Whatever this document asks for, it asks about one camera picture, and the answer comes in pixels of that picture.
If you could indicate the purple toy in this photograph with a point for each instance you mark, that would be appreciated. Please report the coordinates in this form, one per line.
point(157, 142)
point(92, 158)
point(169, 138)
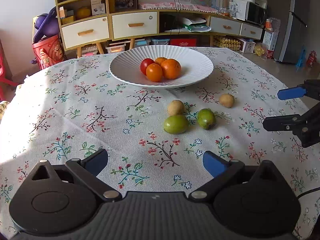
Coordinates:
point(46, 25)

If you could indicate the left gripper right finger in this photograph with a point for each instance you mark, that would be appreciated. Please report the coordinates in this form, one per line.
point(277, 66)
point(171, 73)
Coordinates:
point(224, 174)

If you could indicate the wooden sideboard cabinet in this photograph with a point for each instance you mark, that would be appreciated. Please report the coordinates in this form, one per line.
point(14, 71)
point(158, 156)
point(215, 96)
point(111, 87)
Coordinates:
point(107, 24)

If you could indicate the red festive bucket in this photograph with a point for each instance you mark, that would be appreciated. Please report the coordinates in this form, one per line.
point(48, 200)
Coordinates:
point(48, 52)

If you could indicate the small front orange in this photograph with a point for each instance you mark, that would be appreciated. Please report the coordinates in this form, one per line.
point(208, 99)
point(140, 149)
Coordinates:
point(154, 72)

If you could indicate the red plastic chair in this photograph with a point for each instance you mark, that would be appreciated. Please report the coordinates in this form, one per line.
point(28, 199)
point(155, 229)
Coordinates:
point(3, 79)

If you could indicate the pink cloth runner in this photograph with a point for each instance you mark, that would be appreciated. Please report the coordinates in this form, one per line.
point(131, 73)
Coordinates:
point(177, 6)

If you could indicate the tan fruit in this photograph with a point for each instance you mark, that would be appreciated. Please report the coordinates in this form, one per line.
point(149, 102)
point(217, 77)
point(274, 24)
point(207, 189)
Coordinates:
point(227, 100)
point(176, 107)

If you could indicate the woven beige cushion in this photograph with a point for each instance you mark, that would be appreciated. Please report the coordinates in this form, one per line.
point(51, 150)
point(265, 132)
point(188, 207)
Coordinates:
point(3, 106)

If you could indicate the yellow pumpkin ornament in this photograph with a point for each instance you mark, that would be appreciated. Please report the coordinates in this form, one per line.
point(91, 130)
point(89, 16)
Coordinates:
point(83, 12)

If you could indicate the white microwave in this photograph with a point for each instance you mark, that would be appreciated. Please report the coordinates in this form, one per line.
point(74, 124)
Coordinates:
point(247, 11)

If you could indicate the clear storage bin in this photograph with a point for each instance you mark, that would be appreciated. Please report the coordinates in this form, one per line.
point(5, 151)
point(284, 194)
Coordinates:
point(115, 48)

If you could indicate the back orange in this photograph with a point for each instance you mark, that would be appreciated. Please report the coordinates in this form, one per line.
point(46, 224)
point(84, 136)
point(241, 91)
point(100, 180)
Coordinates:
point(160, 60)

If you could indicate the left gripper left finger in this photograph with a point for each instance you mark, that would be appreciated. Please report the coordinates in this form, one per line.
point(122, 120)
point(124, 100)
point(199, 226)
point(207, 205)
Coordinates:
point(86, 171)

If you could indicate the red box under cabinet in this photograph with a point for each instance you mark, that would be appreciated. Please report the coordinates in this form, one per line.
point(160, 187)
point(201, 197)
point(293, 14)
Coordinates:
point(183, 42)

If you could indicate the white ribbed plate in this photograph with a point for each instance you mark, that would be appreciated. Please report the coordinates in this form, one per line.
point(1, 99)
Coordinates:
point(195, 66)

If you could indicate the grey refrigerator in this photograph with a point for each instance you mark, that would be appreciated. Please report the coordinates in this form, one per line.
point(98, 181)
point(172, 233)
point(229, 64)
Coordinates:
point(293, 16)

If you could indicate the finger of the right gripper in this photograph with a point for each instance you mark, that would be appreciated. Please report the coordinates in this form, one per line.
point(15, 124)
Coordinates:
point(305, 127)
point(309, 88)

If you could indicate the floral tablecloth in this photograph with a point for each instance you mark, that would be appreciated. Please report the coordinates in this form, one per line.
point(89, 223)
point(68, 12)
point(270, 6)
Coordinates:
point(77, 107)

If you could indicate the red tomato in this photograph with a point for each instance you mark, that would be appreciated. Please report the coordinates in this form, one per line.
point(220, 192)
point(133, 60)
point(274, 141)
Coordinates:
point(144, 64)

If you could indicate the large orange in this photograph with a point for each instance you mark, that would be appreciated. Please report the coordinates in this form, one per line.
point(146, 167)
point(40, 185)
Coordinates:
point(171, 69)

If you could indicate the green fruit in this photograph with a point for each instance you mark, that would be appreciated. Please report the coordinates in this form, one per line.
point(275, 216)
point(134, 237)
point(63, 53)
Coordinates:
point(176, 124)
point(206, 118)

